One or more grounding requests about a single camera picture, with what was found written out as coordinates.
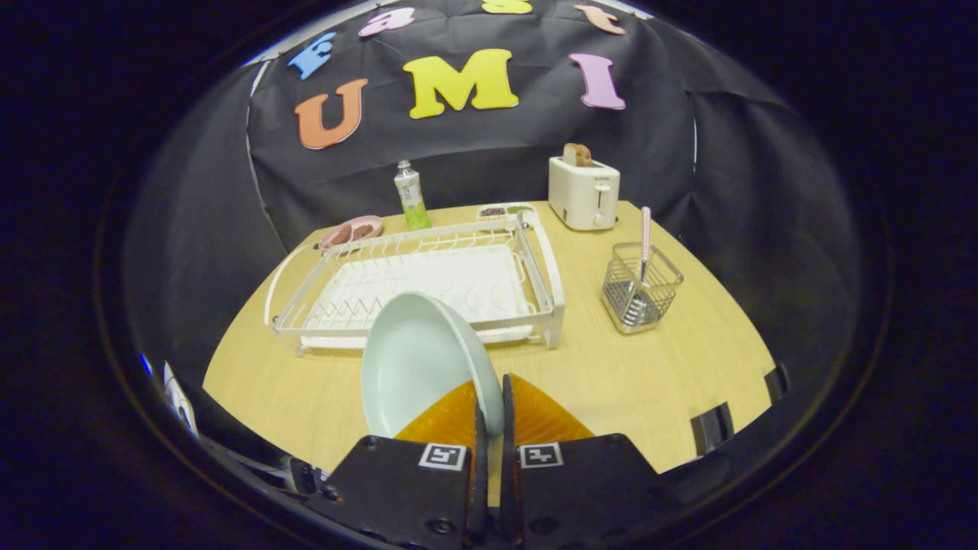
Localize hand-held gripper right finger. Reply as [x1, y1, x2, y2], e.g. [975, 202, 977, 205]
[500, 373, 675, 549]

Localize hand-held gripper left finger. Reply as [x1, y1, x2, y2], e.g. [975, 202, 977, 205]
[304, 380, 491, 549]

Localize white wire dish rack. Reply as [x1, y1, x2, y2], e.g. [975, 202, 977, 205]
[264, 208, 567, 357]

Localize small pink plate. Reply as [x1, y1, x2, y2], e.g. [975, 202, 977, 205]
[318, 215, 384, 252]

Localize cream toaster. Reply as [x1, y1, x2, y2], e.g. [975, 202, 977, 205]
[547, 156, 621, 232]

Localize silver wire basket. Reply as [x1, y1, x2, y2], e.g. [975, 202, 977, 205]
[601, 241, 685, 336]

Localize black backdrop cloth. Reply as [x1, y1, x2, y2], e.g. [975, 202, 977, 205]
[122, 0, 864, 398]

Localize pale green plate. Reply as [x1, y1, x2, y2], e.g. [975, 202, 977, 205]
[360, 290, 506, 441]

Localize white compartment tray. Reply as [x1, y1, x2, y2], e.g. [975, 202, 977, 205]
[475, 202, 540, 227]

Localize green drink bottle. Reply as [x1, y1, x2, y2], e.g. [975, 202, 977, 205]
[393, 160, 431, 231]

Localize checkered handle spoon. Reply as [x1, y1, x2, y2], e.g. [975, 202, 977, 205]
[622, 205, 653, 326]

